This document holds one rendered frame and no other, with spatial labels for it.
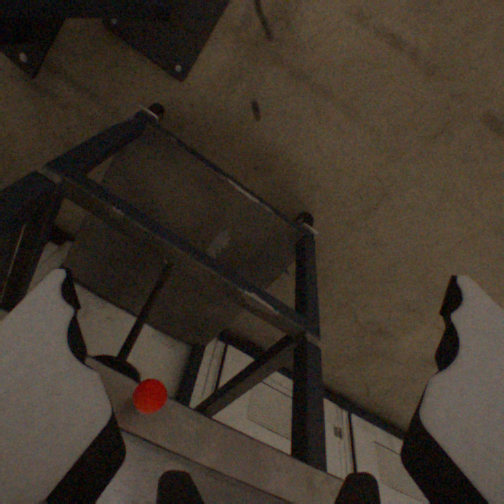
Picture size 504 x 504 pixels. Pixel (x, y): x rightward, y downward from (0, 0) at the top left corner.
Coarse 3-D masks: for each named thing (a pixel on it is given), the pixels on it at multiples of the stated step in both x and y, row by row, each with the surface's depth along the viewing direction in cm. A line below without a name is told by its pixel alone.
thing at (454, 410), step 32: (448, 288) 11; (480, 288) 10; (448, 320) 9; (480, 320) 9; (448, 352) 9; (480, 352) 8; (448, 384) 7; (480, 384) 7; (416, 416) 7; (448, 416) 7; (480, 416) 7; (416, 448) 7; (448, 448) 6; (480, 448) 6; (416, 480) 7; (448, 480) 6; (480, 480) 6
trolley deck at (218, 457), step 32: (0, 320) 33; (128, 384) 36; (128, 416) 34; (160, 416) 36; (192, 416) 38; (128, 448) 35; (160, 448) 34; (192, 448) 36; (224, 448) 38; (256, 448) 40; (128, 480) 40; (224, 480) 36; (256, 480) 38; (288, 480) 40; (320, 480) 43
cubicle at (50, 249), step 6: (54, 234) 126; (48, 240) 122; (54, 240) 124; (60, 240) 126; (66, 240) 128; (48, 246) 122; (54, 246) 123; (60, 246) 125; (42, 252) 119; (48, 252) 120; (54, 252) 122; (42, 258) 117; (48, 258) 119; (42, 264) 116; (36, 270) 113; (0, 300) 99
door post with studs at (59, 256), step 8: (64, 248) 125; (56, 256) 121; (64, 256) 123; (48, 264) 117; (56, 264) 119; (40, 272) 113; (48, 272) 115; (32, 280) 109; (40, 280) 111; (32, 288) 108
